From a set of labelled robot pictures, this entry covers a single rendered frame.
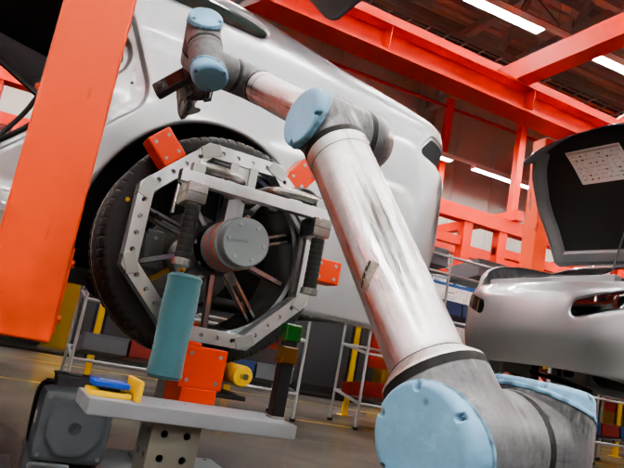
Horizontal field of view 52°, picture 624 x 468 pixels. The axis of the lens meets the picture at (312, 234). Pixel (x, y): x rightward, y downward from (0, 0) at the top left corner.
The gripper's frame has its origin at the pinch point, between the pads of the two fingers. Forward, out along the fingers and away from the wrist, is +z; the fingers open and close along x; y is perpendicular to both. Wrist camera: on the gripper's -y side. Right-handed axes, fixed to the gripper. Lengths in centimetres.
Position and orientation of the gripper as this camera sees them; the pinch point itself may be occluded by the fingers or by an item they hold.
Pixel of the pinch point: (179, 115)
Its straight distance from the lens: 198.7
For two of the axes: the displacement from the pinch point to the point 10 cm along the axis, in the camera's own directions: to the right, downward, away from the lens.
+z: -2.9, 5.4, 7.9
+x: -3.9, -8.2, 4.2
